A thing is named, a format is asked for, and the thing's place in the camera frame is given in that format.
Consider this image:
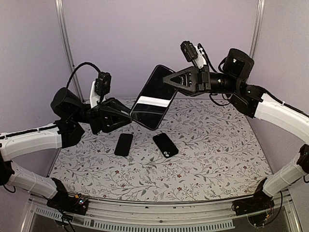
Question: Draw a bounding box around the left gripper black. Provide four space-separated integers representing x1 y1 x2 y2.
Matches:
72 97 138 134

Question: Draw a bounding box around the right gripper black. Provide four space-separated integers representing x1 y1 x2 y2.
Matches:
162 63 239 96

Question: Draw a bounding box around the small black phone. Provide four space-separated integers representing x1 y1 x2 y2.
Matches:
130 65 177 131

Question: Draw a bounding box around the large black phone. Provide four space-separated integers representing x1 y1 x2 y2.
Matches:
114 133 133 157

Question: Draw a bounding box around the black case with camera holes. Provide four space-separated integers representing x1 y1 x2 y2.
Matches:
153 133 179 158

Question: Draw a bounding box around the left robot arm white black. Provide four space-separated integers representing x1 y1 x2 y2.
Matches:
0 87 132 210

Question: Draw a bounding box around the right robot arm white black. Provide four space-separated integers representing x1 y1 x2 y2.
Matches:
163 48 309 211

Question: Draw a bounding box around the floral patterned table mat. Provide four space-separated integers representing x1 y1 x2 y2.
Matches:
50 99 272 202

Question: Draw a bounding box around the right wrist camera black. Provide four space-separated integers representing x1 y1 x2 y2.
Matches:
180 41 197 62

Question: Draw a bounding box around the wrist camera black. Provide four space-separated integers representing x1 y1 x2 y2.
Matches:
180 41 197 62
95 72 112 96

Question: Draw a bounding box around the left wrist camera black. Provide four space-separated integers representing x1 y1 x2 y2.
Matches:
95 72 112 96

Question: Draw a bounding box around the right camera cable black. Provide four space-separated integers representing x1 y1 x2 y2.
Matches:
197 43 218 73

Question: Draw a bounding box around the camera cable black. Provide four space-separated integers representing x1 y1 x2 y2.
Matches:
197 43 218 73
65 62 101 89

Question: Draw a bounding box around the left camera cable black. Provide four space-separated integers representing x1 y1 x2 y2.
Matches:
65 62 101 89

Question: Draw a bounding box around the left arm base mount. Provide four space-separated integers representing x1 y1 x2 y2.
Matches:
46 178 89 216

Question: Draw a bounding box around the right aluminium frame post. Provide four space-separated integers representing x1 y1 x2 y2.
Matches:
249 0 266 58

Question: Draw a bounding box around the aluminium frame post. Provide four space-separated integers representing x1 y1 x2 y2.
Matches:
55 0 84 101
249 0 266 58

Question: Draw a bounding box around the left aluminium frame post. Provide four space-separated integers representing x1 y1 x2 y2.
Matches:
55 0 84 101

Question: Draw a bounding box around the front aluminium rail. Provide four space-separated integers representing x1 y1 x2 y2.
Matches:
21 190 301 232

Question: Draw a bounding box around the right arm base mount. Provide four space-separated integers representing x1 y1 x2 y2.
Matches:
231 178 275 216

